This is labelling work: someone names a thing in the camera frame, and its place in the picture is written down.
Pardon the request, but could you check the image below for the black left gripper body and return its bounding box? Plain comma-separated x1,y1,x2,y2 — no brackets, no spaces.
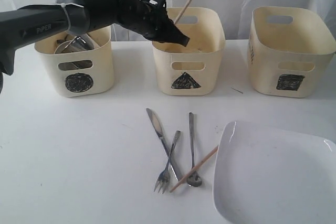
116,0,173,41

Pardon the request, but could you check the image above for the steel mug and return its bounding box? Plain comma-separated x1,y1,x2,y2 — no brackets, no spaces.
65,36,94,52

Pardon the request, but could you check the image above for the steel fork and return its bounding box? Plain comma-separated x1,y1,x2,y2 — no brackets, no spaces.
153,130,181,194

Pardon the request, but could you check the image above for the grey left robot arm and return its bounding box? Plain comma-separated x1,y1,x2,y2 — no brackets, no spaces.
1,0,190,76

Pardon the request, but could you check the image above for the cream bin with triangle mark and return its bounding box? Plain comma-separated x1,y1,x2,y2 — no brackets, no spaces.
152,7,225,96

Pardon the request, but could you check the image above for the steel table knife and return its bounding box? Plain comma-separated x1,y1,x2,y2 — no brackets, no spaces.
146,108,182,181

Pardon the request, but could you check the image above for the cream bin with circle mark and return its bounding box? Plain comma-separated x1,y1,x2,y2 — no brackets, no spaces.
34,26,114,98

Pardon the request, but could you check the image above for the cream bin with square mark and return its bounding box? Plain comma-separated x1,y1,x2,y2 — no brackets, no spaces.
247,6,335,98

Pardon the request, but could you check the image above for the short wooden chopstick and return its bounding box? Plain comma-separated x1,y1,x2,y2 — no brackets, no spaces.
169,145,218,193

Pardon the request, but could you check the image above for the steel spoon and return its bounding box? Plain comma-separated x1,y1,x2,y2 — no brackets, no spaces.
186,112,203,188

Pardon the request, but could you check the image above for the white square plate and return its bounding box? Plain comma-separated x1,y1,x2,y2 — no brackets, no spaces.
213,121,335,223

